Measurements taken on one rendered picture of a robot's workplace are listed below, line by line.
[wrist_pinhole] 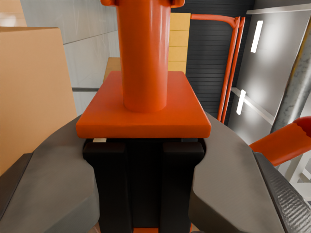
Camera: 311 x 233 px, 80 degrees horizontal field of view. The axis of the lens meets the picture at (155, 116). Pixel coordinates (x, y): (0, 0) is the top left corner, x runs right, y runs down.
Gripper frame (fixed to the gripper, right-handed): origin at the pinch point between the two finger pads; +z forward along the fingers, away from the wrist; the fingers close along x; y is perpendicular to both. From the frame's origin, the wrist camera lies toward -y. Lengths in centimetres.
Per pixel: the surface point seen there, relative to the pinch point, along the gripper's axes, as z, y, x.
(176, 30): 726, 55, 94
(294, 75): 450, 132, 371
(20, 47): 9.6, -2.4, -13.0
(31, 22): 182, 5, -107
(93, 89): 191, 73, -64
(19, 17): 76, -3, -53
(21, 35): 10.4, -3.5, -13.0
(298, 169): 174, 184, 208
